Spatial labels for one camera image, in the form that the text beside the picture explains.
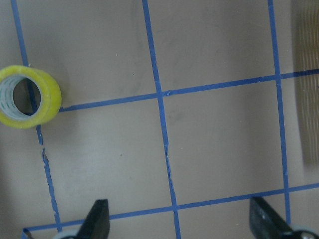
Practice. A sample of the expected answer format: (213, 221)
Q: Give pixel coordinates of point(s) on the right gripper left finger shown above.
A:
(97, 223)

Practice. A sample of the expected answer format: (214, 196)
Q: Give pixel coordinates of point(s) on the yellow tape roll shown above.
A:
(50, 97)

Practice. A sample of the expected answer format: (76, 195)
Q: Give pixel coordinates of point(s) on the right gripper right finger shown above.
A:
(266, 223)

